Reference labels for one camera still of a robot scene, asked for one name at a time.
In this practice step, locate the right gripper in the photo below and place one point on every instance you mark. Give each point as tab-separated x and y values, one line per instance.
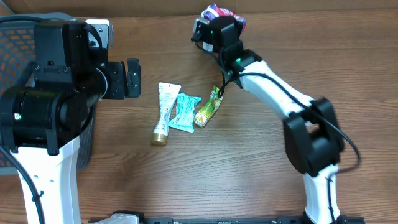
239	27

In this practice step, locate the grey plastic mesh basket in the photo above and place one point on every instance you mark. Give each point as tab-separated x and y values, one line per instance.
17	50

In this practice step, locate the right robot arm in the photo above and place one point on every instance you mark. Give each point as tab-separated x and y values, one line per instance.
313	140

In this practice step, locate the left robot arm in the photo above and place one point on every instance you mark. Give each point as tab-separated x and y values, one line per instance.
65	72

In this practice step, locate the white tube with gold cap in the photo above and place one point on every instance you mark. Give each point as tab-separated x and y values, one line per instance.
167	97

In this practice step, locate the teal snack packet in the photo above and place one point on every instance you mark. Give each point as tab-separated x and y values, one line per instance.
185	112

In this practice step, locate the white barcode scanner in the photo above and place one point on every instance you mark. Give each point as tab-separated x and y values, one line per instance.
207	46

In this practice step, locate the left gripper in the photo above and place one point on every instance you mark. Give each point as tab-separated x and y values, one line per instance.
117	91

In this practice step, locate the purple pad package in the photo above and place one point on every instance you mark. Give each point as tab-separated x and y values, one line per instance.
226	12

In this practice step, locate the green yellow snack packet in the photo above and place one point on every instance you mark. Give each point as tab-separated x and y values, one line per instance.
207	111

